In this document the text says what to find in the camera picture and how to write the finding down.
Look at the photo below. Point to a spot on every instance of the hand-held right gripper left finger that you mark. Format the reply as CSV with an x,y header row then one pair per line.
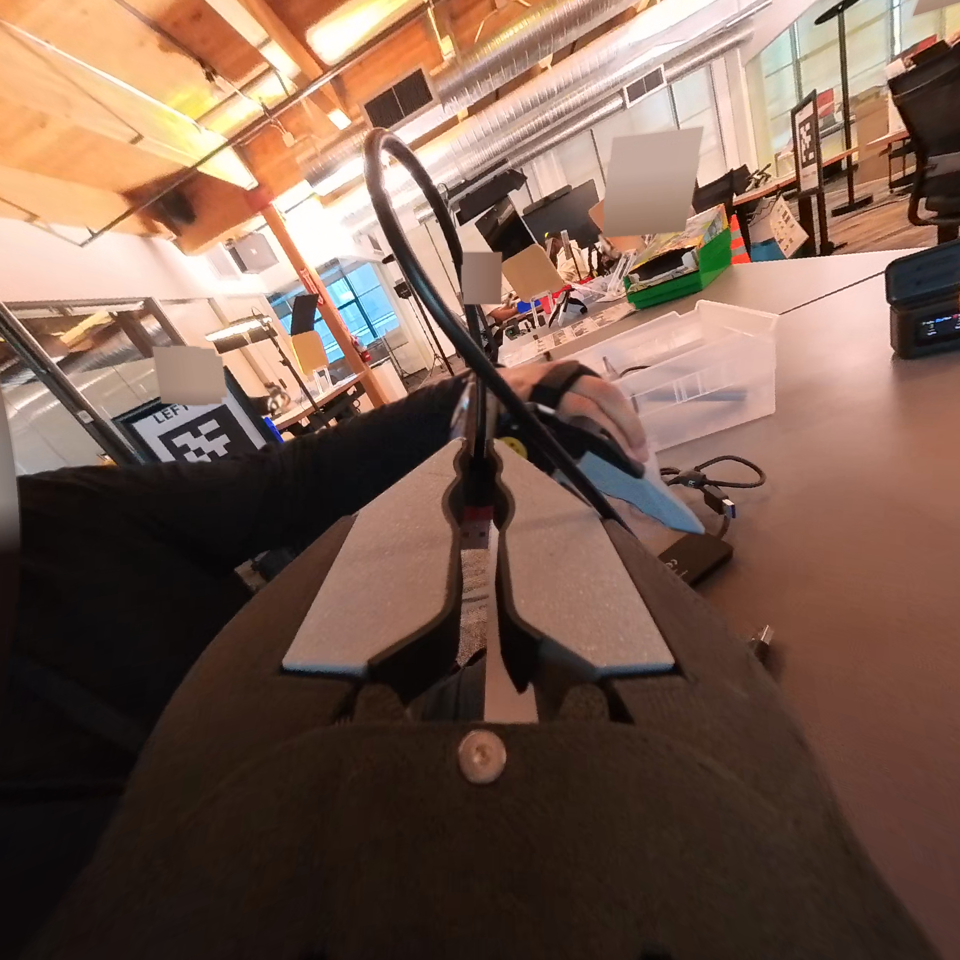
x,y
375,592

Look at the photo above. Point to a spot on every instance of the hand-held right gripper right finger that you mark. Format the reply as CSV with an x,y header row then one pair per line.
x,y
585,592

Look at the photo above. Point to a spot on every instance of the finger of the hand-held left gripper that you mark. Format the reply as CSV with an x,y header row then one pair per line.
x,y
645,502

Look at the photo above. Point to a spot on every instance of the black usb hub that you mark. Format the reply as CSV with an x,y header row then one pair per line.
x,y
701,559

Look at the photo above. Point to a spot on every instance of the person's left forearm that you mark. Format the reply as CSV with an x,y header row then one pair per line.
x,y
225,495

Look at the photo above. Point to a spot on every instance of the person's left hand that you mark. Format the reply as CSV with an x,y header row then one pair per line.
x,y
615,420

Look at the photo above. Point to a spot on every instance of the clear plastic container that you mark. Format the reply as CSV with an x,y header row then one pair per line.
x,y
720,352

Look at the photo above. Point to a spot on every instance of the brown cardboard board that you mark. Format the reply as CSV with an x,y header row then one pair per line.
x,y
532,274

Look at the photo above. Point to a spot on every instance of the green plastic bin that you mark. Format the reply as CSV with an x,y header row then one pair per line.
x,y
675,289

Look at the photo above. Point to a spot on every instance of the tilted black monitor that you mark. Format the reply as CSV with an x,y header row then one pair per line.
x,y
510,229

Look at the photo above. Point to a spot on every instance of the black white marker board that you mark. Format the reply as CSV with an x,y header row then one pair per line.
x,y
202,442

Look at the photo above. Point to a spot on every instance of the black computer monitor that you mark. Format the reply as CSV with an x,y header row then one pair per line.
x,y
562,210

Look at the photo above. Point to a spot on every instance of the orange traffic cone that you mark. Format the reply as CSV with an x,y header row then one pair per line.
x,y
740,247

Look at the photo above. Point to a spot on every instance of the black softbox light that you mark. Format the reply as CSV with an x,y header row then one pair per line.
x,y
487,187

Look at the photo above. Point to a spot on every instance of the white printed sign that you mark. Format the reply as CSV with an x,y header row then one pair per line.
x,y
787,225

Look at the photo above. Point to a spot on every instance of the black charging case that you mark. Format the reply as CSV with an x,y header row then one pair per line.
x,y
922,300

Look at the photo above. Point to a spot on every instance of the fiducial marker stand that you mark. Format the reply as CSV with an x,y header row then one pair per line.
x,y
806,142

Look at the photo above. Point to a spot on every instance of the black office chair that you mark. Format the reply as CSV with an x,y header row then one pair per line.
x,y
930,135

